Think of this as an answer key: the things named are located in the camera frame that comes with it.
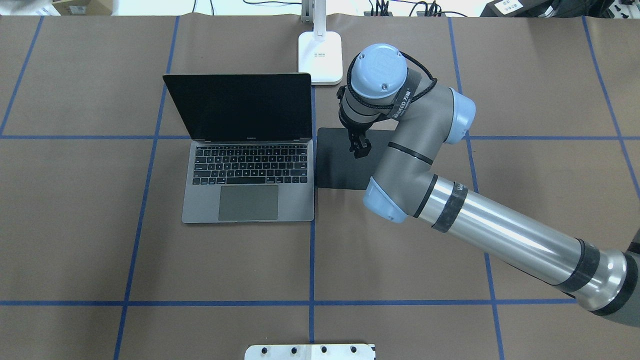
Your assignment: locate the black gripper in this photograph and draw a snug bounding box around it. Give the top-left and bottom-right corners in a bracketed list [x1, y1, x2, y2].
[345, 122, 371, 159]

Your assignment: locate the black mouse pad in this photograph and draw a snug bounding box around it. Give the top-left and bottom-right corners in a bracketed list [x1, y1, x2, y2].
[315, 127, 394, 191]

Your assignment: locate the grey laptop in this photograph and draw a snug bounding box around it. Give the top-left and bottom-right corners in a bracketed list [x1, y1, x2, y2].
[162, 72, 314, 224]

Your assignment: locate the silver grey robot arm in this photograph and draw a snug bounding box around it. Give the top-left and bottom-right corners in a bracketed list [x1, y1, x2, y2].
[336, 43, 639, 328]

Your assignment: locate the white desk lamp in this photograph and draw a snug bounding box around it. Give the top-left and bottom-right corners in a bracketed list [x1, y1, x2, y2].
[297, 0, 343, 85]

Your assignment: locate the black equipment with label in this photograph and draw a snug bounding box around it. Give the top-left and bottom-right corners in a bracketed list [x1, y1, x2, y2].
[480, 0, 614, 18]

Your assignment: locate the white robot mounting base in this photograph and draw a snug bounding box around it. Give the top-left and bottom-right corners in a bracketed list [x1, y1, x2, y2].
[244, 343, 377, 360]

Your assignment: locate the cardboard box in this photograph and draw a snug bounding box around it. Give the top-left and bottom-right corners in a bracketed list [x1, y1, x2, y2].
[51, 0, 114, 16]

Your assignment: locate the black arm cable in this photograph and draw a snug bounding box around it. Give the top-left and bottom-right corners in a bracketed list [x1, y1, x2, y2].
[345, 50, 439, 111]

